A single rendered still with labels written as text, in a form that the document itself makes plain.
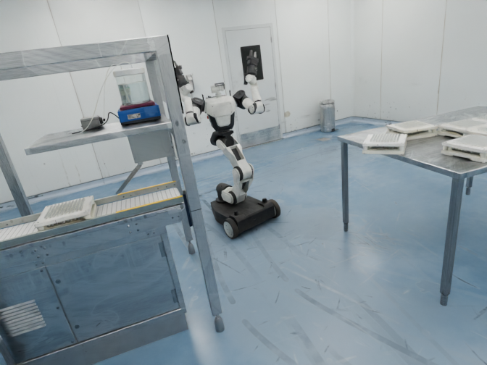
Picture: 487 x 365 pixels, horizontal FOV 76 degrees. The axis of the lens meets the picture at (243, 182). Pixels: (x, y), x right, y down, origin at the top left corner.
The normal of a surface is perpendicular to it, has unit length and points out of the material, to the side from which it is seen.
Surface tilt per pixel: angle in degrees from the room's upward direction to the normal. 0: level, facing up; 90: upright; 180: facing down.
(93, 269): 90
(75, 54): 90
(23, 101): 90
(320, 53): 90
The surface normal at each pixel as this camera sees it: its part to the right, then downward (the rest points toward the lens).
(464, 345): -0.13, -0.93
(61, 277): 0.33, 0.29
